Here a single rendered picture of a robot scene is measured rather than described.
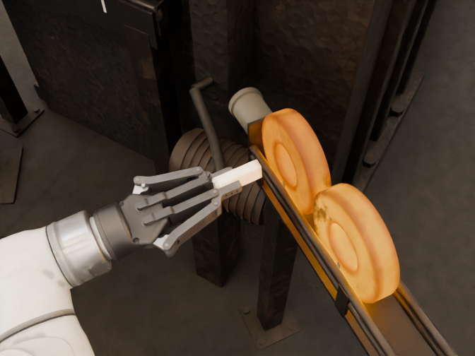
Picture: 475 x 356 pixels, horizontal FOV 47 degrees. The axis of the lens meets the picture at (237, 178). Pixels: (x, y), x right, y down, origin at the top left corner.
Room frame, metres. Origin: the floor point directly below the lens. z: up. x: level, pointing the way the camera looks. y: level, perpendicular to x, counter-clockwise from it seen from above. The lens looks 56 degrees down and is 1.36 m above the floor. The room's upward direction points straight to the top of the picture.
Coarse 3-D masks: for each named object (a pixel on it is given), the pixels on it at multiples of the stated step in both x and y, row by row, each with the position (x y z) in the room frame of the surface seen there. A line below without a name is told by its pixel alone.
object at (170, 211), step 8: (208, 192) 0.40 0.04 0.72; (216, 192) 0.40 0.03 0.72; (192, 200) 0.39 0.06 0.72; (200, 200) 0.39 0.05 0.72; (208, 200) 0.39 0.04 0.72; (168, 208) 0.37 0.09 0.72; (176, 208) 0.38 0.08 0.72; (184, 208) 0.37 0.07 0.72; (192, 208) 0.38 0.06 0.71; (200, 208) 0.38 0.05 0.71; (144, 216) 0.36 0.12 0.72; (152, 216) 0.36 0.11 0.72; (160, 216) 0.36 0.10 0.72; (168, 216) 0.36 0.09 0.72; (176, 216) 0.37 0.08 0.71; (184, 216) 0.37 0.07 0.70; (144, 224) 0.35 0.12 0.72; (176, 224) 0.37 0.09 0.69
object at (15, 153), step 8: (0, 152) 0.99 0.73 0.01; (8, 152) 0.99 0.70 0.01; (16, 152) 0.99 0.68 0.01; (0, 160) 0.96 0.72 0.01; (8, 160) 0.96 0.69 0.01; (16, 160) 0.96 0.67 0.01; (0, 168) 0.93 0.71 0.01; (8, 168) 0.93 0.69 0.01; (16, 168) 0.93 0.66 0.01; (0, 176) 0.91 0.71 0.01; (8, 176) 0.91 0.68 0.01; (16, 176) 0.91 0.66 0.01; (0, 184) 0.88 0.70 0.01; (8, 184) 0.88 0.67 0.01; (16, 184) 0.88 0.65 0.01; (0, 192) 0.85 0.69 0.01; (8, 192) 0.85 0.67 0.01; (0, 200) 0.82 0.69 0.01; (8, 200) 0.82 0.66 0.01
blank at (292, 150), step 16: (288, 112) 0.50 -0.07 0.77; (272, 128) 0.49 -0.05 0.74; (288, 128) 0.46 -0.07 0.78; (304, 128) 0.46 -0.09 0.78; (272, 144) 0.49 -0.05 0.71; (288, 144) 0.45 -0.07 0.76; (304, 144) 0.44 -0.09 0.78; (272, 160) 0.49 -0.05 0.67; (288, 160) 0.48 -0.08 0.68; (304, 160) 0.42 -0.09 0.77; (320, 160) 0.42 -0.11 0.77; (288, 176) 0.46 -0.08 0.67; (304, 176) 0.41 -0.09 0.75; (320, 176) 0.41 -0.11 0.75; (288, 192) 0.44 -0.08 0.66; (304, 192) 0.40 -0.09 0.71; (304, 208) 0.40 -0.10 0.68
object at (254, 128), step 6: (258, 120) 0.53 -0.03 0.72; (252, 126) 0.52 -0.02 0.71; (258, 126) 0.52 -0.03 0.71; (252, 132) 0.52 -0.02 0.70; (258, 132) 0.52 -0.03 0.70; (252, 138) 0.52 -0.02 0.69; (258, 138) 0.52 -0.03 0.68; (252, 144) 0.52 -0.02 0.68; (258, 144) 0.52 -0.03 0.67; (264, 156) 0.52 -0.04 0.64
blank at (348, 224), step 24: (336, 192) 0.36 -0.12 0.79; (360, 192) 0.35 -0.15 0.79; (336, 216) 0.34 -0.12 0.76; (360, 216) 0.32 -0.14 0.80; (336, 240) 0.34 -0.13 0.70; (360, 240) 0.29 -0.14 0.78; (384, 240) 0.29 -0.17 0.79; (336, 264) 0.31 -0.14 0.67; (360, 264) 0.28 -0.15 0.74; (384, 264) 0.27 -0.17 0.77; (360, 288) 0.27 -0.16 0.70; (384, 288) 0.25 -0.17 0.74
